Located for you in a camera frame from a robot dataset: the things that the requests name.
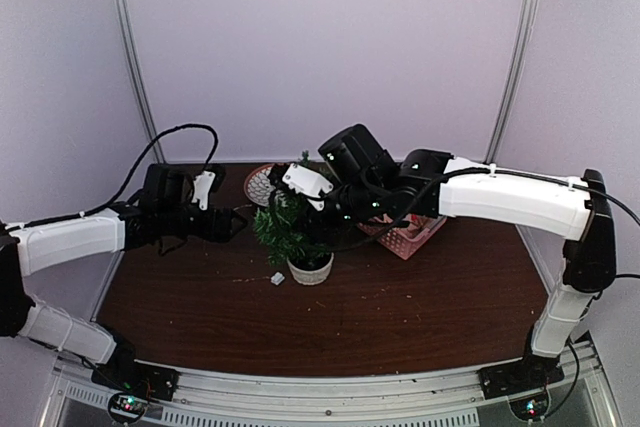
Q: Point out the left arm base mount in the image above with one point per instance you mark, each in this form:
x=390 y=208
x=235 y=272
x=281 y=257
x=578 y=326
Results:
x=136 y=385

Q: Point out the right aluminium frame post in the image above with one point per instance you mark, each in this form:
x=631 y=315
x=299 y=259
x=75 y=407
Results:
x=524 y=31

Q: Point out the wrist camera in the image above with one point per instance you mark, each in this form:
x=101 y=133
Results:
x=204 y=184
x=313 y=186

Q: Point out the white battery box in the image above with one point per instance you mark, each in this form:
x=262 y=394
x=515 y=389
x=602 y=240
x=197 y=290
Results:
x=277 y=278

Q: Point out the pink plastic basket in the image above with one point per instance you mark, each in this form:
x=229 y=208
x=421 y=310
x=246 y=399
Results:
x=404 y=242

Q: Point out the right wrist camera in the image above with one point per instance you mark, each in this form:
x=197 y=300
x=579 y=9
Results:
x=313 y=186

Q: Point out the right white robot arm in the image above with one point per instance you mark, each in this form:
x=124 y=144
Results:
x=365 y=183

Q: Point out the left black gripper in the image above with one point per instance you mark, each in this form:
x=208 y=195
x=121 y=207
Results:
x=223 y=218

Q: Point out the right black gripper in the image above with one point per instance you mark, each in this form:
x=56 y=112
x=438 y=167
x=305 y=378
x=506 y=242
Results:
x=316 y=226

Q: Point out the small green christmas tree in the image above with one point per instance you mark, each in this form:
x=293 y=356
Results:
x=275 y=227

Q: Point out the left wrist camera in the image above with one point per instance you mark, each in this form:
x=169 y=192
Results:
x=204 y=184

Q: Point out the front aluminium rail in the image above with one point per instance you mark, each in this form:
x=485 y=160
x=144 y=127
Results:
x=452 y=397

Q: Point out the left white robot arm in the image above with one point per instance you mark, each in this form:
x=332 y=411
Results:
x=173 y=202

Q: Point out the flower pattern plate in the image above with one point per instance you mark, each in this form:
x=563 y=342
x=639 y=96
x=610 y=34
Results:
x=258 y=187

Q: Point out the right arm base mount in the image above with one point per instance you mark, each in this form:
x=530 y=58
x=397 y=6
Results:
x=525 y=388

